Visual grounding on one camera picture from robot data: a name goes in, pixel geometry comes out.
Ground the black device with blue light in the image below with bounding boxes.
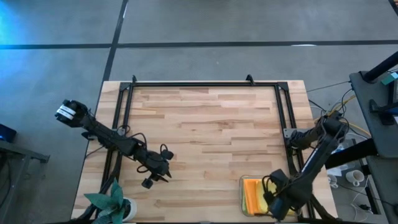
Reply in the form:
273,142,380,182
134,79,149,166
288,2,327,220
0,123,18,143

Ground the clear plastic container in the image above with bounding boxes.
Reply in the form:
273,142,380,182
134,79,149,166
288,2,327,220
238,175,305,218

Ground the potted green plant white pot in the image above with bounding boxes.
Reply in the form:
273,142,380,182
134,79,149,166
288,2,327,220
83,179,138,224

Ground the yellow microfiber towel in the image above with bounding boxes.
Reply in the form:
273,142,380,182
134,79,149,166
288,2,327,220
255,180,297,217

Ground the white mug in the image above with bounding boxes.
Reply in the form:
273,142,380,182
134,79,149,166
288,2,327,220
345,169,366,187

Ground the black desk crossbar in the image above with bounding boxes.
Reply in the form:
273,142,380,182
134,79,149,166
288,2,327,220
323,138,379,170

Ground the grey metal mounting plate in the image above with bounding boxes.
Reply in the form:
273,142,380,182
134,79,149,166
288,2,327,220
283,128,301,139

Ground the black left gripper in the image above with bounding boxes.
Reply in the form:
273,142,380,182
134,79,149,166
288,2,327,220
135,144,175,190

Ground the dark grey cart frame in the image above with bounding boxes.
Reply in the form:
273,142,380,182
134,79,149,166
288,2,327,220
0,139,50,224

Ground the black pole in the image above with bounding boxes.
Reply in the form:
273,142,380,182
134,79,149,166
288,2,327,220
362,51,398,83

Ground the teal box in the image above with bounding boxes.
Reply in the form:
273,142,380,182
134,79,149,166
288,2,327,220
381,71,398,86

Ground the black metal table frame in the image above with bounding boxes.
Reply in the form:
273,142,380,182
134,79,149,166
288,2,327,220
99,81,315,224

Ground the orange microfiber towel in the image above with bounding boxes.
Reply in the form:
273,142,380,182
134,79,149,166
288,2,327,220
243,179,259,216

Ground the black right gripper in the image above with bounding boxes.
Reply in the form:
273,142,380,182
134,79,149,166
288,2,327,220
262,169,312,221

